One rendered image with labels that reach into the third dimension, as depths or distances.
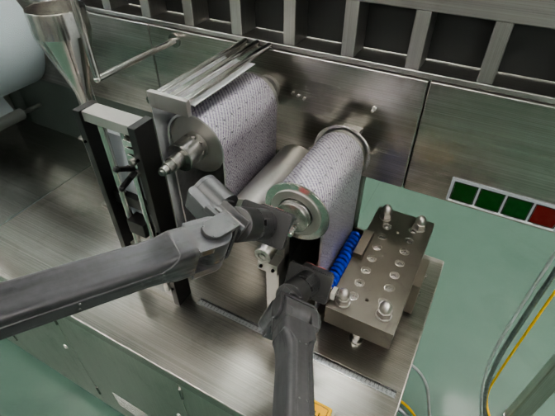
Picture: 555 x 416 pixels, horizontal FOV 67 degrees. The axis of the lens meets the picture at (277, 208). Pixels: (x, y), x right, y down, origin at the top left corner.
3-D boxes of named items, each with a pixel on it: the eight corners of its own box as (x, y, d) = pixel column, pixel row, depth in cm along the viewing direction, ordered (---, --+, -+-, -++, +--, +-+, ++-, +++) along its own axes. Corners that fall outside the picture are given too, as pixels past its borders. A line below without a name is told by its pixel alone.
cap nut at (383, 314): (372, 318, 94) (376, 305, 91) (378, 305, 96) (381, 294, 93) (389, 324, 92) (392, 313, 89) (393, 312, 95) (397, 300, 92)
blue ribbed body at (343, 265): (320, 290, 102) (320, 281, 100) (351, 234, 116) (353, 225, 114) (333, 295, 101) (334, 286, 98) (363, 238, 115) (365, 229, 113)
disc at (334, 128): (309, 163, 111) (320, 116, 101) (310, 163, 111) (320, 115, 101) (361, 186, 107) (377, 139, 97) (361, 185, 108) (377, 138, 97)
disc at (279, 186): (262, 221, 94) (268, 172, 84) (263, 220, 95) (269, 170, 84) (320, 250, 90) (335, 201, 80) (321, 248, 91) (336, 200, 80)
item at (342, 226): (315, 291, 101) (320, 238, 89) (350, 231, 117) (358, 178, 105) (317, 292, 101) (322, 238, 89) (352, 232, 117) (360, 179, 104)
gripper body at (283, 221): (285, 250, 76) (269, 252, 69) (237, 231, 79) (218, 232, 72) (296, 216, 75) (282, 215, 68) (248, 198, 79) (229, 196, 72)
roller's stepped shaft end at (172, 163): (155, 177, 85) (152, 164, 83) (174, 163, 89) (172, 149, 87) (168, 182, 84) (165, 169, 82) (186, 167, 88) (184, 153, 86)
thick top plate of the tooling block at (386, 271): (323, 321, 100) (325, 305, 96) (376, 220, 126) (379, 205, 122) (388, 350, 94) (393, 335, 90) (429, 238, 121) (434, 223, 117)
